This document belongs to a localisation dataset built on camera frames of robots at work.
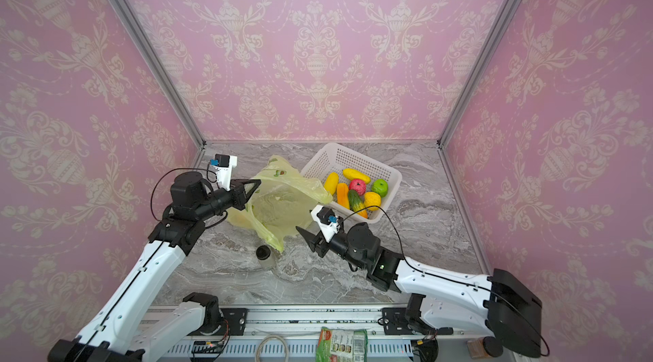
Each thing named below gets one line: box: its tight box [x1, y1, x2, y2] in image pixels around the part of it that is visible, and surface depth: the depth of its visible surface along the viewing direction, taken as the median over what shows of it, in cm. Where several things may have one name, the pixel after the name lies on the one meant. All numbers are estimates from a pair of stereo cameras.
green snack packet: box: [315, 326, 369, 362], surface depth 70 cm
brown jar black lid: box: [465, 335, 504, 358], surface depth 65 cm
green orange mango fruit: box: [348, 188, 369, 219], surface depth 96 cm
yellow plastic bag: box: [227, 157, 334, 254], surface depth 79 cm
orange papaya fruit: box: [336, 182, 351, 210], surface depth 99 cm
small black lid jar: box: [255, 244, 278, 270], surface depth 79 cm
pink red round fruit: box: [348, 178, 367, 197], surface depth 101 cm
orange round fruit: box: [363, 191, 382, 212], surface depth 96 cm
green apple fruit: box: [370, 178, 389, 198], surface depth 99 cm
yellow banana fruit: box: [342, 168, 371, 185], surface depth 107 cm
